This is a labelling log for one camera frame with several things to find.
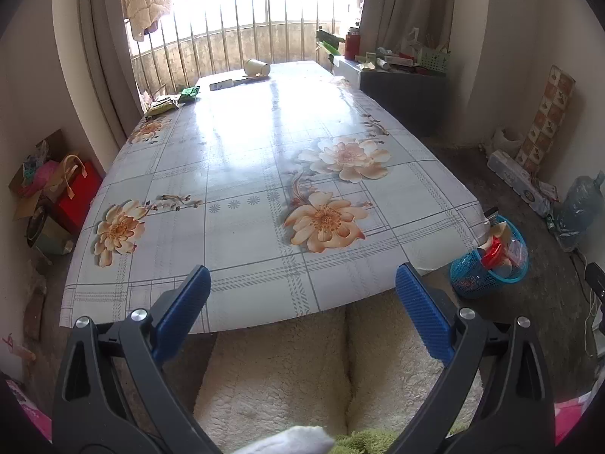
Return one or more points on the patterned wallpaper roll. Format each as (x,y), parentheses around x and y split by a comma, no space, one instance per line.
(546,118)

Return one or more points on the white fluffy chair cushion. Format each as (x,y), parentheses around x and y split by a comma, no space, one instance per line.
(283,369)

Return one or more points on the dark grey cabinet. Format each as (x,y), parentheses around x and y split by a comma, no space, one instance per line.
(401,99)

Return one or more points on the pink printed cloth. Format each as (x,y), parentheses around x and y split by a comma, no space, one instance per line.
(569,421)
(28,411)

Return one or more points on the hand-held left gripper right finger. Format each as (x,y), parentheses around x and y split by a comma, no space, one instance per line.
(425,312)

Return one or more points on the floral tablecloth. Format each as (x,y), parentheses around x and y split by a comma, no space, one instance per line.
(246,151)

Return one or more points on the flat green snack packet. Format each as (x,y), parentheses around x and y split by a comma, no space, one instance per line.
(160,107)

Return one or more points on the blue plastic wastebasket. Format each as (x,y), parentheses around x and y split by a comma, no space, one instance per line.
(468,281)

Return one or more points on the red thermos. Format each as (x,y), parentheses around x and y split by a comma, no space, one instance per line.
(352,46)

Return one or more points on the black power adapter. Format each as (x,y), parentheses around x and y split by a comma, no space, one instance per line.
(595,281)

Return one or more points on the large clear water jug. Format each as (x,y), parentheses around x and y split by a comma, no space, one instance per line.
(579,213)

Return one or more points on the green long box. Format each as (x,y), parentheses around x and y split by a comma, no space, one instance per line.
(330,41)

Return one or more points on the green fuzzy cloth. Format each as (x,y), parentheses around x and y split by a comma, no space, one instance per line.
(368,442)

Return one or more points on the cardboard box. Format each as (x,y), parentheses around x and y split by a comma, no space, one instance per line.
(23,203)

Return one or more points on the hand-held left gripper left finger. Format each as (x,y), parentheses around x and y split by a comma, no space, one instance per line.
(182,312)

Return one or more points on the grey curtain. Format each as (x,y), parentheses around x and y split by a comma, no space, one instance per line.
(108,56)

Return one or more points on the beige curtain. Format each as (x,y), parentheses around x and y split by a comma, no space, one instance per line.
(406,0)

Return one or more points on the small green packet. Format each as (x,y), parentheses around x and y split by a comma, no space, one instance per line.
(190,94)

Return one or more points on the white paper cup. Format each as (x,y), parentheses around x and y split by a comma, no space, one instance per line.
(257,67)

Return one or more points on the red paper gift bag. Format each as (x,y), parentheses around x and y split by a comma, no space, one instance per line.
(78,198)

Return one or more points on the crumpled white floor bag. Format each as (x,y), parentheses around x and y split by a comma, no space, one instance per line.
(505,141)

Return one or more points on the metal balcony railing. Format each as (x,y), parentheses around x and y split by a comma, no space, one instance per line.
(264,33)

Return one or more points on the white plastic bag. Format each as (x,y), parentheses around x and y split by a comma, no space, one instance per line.
(411,45)

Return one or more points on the white storage box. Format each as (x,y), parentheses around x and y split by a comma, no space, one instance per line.
(347,72)

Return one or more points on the white plastic storage basket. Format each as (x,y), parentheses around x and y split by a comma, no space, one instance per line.
(434,60)

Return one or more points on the wrapped tissue roll pack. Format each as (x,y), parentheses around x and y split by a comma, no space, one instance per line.
(517,179)

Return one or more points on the small flat box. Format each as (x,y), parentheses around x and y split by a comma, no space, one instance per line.
(222,84)

